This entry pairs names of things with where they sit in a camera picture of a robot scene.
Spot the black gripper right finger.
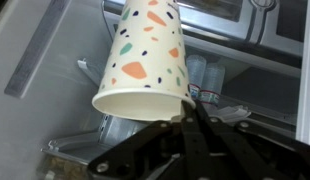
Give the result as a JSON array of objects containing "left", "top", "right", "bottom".
[{"left": 194, "top": 99, "right": 310, "bottom": 180}]

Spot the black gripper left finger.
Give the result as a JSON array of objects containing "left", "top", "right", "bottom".
[{"left": 87, "top": 99, "right": 209, "bottom": 180}]

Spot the paper cup with coloured spots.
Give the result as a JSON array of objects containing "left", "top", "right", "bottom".
[{"left": 91, "top": 0, "right": 197, "bottom": 122}]

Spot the fridge shelf with silver trim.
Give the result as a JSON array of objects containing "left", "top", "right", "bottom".
[{"left": 41, "top": 105, "right": 253, "bottom": 168}]

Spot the stainless steel fridge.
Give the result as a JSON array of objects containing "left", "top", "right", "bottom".
[{"left": 0, "top": 0, "right": 310, "bottom": 180}]

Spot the silver fridge deli drawer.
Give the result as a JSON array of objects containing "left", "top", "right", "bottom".
[{"left": 103, "top": 0, "right": 309, "bottom": 59}]

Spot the clear plastic water bottle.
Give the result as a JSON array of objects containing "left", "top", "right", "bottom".
[
  {"left": 199, "top": 63, "right": 226, "bottom": 108},
  {"left": 185, "top": 54, "right": 208, "bottom": 101}
]

